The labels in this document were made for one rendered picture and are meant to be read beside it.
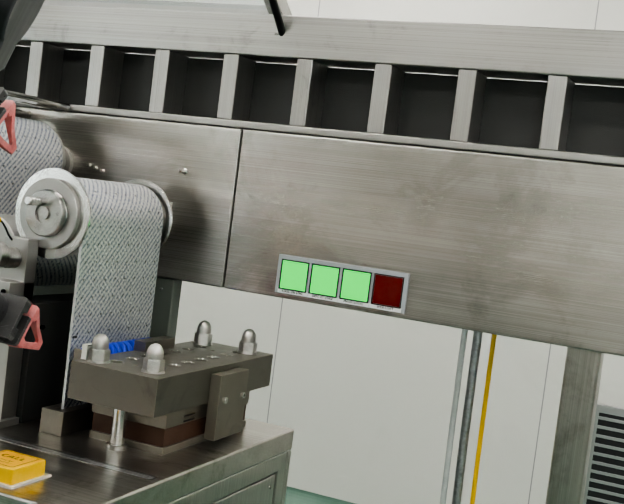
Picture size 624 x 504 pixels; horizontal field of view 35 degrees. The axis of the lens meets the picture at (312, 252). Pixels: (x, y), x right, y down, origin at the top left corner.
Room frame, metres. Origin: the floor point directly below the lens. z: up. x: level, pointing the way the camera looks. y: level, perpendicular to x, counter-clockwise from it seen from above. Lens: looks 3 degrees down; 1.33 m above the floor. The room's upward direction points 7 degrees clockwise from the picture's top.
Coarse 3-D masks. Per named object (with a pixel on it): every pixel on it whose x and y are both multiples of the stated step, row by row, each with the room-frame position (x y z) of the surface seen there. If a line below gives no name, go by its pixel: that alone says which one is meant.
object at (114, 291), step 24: (96, 264) 1.63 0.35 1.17; (120, 264) 1.69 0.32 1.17; (144, 264) 1.76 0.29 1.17; (96, 288) 1.63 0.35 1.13; (120, 288) 1.70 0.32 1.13; (144, 288) 1.77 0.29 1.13; (72, 312) 1.59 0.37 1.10; (96, 312) 1.64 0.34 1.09; (120, 312) 1.71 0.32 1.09; (144, 312) 1.78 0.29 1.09; (72, 336) 1.59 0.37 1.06; (120, 336) 1.71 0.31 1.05; (144, 336) 1.79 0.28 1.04
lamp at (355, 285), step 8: (344, 272) 1.74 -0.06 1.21; (352, 272) 1.74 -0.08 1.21; (360, 272) 1.73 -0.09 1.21; (344, 280) 1.74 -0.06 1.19; (352, 280) 1.74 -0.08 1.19; (360, 280) 1.73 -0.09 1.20; (368, 280) 1.73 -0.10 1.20; (344, 288) 1.74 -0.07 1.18; (352, 288) 1.74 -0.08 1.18; (360, 288) 1.73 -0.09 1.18; (368, 288) 1.72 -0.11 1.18; (344, 296) 1.74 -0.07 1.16; (352, 296) 1.74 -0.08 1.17; (360, 296) 1.73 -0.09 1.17
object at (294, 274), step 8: (288, 264) 1.79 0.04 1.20; (296, 264) 1.78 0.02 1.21; (304, 264) 1.77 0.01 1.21; (288, 272) 1.79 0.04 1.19; (296, 272) 1.78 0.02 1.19; (304, 272) 1.77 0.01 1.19; (288, 280) 1.79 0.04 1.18; (296, 280) 1.78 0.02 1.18; (304, 280) 1.77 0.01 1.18; (288, 288) 1.78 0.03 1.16; (296, 288) 1.78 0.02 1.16; (304, 288) 1.77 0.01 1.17
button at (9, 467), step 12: (0, 456) 1.33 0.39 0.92; (12, 456) 1.34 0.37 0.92; (24, 456) 1.35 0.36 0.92; (0, 468) 1.29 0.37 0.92; (12, 468) 1.29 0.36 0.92; (24, 468) 1.30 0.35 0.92; (36, 468) 1.33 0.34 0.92; (0, 480) 1.29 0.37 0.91; (12, 480) 1.28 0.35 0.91; (24, 480) 1.31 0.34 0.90
